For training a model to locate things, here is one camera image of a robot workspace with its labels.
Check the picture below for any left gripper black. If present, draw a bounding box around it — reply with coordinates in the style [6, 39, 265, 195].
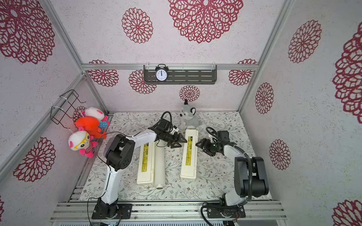
[163, 132, 188, 149]

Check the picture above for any cream dispenser lid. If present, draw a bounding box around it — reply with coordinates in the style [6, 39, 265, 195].
[180, 129, 199, 181]

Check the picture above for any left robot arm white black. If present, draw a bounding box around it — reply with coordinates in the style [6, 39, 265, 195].
[98, 118, 187, 206]

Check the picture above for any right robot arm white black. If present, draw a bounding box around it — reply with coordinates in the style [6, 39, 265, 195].
[196, 127, 269, 207]

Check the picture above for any left plastic wrap roll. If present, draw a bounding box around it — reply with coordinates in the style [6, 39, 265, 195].
[154, 145, 166, 190]

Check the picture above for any floral table mat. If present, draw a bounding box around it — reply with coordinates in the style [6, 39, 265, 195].
[79, 112, 255, 201]

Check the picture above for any grey plush toy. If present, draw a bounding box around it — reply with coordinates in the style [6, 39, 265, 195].
[180, 99, 199, 129]

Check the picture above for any black alarm clock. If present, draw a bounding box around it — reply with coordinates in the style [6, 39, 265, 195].
[155, 64, 169, 82]

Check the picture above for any red plush toy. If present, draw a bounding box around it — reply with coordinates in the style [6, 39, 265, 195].
[75, 116, 107, 139]

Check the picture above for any white pink plush top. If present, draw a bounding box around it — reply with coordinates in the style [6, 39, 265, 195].
[82, 107, 108, 121]

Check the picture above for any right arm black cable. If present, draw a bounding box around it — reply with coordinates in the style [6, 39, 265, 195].
[200, 126, 254, 226]

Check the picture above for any grey wall shelf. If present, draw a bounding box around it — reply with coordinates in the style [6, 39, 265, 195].
[143, 65, 217, 85]

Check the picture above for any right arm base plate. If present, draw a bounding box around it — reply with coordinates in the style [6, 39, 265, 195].
[205, 204, 246, 218]

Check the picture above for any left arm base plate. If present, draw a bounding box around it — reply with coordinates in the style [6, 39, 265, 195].
[91, 203, 133, 220]

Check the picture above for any black wire basket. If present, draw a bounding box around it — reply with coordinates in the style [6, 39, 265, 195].
[50, 89, 86, 128]

